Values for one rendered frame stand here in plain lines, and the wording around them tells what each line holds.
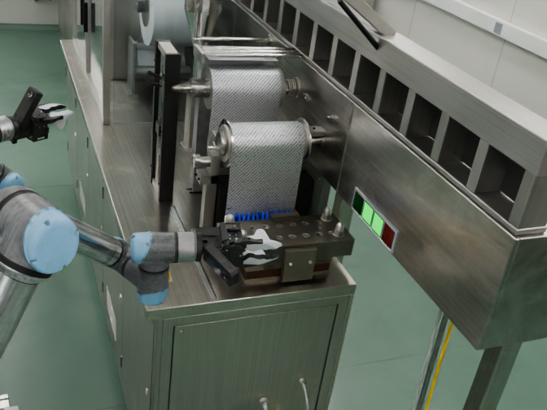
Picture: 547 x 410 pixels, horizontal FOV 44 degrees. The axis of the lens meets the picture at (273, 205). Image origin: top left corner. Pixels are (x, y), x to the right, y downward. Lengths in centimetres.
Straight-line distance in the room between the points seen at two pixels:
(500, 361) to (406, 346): 161
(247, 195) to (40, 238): 91
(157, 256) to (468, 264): 72
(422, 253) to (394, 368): 159
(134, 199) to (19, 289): 108
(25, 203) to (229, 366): 98
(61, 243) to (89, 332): 188
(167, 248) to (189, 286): 41
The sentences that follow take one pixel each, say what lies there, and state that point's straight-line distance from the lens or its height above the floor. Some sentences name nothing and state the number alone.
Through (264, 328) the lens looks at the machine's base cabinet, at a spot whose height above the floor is 77.
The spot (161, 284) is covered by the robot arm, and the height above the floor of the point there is 110.
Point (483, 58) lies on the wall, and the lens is 526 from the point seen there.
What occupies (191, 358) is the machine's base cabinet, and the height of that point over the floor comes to 69.
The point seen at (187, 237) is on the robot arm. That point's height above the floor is 122.
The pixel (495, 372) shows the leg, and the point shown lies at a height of 98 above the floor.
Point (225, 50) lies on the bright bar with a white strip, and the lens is 227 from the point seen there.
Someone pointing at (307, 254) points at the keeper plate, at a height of 101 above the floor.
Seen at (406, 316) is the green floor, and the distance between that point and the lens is 361.
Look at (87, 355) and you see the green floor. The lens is 313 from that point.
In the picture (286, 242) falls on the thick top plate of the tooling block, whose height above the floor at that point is 103.
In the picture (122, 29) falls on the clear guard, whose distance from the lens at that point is 291.
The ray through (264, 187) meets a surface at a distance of 212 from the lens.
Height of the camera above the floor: 210
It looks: 29 degrees down
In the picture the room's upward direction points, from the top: 8 degrees clockwise
